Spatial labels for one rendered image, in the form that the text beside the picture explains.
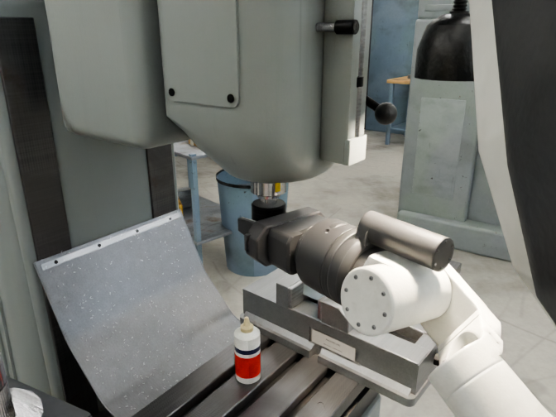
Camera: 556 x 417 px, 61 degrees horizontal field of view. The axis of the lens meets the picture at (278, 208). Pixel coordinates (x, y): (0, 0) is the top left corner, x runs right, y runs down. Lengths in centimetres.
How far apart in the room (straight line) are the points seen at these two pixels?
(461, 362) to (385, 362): 32
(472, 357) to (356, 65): 31
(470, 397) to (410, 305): 9
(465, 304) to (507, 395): 10
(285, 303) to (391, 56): 689
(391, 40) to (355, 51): 706
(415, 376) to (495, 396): 31
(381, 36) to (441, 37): 717
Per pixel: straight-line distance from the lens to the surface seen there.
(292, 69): 50
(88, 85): 68
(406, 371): 76
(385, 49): 763
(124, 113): 62
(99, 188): 91
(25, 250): 88
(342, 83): 53
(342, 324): 78
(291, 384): 79
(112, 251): 94
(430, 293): 49
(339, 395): 78
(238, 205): 288
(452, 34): 49
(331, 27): 52
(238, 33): 51
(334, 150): 54
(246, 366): 77
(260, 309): 89
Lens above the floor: 148
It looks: 20 degrees down
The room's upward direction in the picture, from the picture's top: straight up
